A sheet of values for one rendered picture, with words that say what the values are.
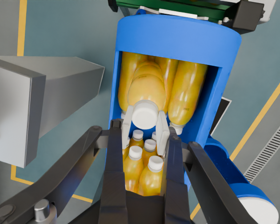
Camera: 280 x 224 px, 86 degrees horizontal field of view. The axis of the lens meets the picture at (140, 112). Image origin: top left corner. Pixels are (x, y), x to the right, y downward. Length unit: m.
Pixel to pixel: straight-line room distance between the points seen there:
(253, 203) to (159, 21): 0.77
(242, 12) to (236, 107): 1.34
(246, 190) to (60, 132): 1.76
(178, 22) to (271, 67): 1.66
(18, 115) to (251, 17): 0.77
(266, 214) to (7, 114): 1.06
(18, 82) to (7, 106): 0.10
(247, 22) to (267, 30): 1.26
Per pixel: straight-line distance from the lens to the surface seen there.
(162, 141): 0.16
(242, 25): 0.58
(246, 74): 1.79
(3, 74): 0.61
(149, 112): 0.21
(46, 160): 2.30
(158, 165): 0.42
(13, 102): 0.62
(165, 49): 0.28
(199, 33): 0.29
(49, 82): 0.76
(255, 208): 0.88
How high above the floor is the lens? 1.51
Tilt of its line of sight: 70 degrees down
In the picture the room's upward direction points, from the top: 172 degrees counter-clockwise
